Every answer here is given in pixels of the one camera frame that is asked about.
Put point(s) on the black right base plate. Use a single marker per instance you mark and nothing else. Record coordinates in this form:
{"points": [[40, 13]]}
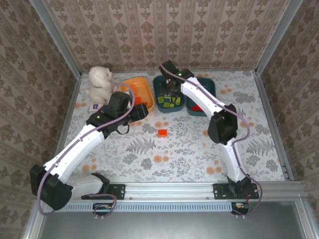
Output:
{"points": [[221, 191]]}

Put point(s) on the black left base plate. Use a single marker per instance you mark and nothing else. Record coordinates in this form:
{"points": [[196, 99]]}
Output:
{"points": [[119, 191]]}

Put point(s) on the right control board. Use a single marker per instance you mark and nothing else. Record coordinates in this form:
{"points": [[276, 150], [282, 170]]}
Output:
{"points": [[240, 206]]}

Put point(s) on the white plush teddy bear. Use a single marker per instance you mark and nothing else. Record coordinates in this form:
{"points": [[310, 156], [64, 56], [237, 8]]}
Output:
{"points": [[99, 77]]}

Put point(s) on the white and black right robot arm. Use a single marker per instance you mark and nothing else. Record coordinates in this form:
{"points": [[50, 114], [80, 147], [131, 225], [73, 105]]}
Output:
{"points": [[199, 94]]}

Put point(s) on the floral tablecloth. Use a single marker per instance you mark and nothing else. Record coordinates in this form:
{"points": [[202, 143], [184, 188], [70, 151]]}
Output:
{"points": [[187, 161]]}

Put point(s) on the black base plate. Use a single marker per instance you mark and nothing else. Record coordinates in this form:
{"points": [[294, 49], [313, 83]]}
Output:
{"points": [[221, 191], [119, 191]]}

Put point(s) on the grey metal shelf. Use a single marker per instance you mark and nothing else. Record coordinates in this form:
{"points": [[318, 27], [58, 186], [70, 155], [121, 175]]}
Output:
{"points": [[174, 226]]}

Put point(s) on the thin aluminium table edge rail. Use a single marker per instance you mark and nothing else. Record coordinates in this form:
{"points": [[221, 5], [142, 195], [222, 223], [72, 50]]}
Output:
{"points": [[224, 69]]}

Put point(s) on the left control board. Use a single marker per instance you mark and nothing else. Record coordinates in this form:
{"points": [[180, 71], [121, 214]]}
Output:
{"points": [[102, 206]]}

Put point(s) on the small green lego brick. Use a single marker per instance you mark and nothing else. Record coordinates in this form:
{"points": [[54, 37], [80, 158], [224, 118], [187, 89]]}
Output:
{"points": [[169, 99], [178, 100], [161, 100]]}

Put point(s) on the small white tag blue print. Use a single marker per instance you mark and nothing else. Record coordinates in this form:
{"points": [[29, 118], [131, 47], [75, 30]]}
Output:
{"points": [[95, 107]]}

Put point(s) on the aluminium mounting rail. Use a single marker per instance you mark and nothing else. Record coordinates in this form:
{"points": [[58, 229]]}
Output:
{"points": [[169, 190]]}

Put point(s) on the aluminium frame post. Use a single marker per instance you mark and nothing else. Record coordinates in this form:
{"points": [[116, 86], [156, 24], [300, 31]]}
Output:
{"points": [[276, 37], [57, 39]]}

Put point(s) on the red lego brick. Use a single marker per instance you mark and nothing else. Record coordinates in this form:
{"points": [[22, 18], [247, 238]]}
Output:
{"points": [[197, 108]]}

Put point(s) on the control board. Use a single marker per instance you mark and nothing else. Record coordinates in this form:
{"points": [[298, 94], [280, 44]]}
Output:
{"points": [[102, 206], [240, 206]]}

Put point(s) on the orange plastic container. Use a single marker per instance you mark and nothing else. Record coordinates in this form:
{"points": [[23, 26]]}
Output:
{"points": [[142, 84]]}

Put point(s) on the teal plastic container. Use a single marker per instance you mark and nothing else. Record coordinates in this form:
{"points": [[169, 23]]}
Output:
{"points": [[209, 87], [157, 85]]}

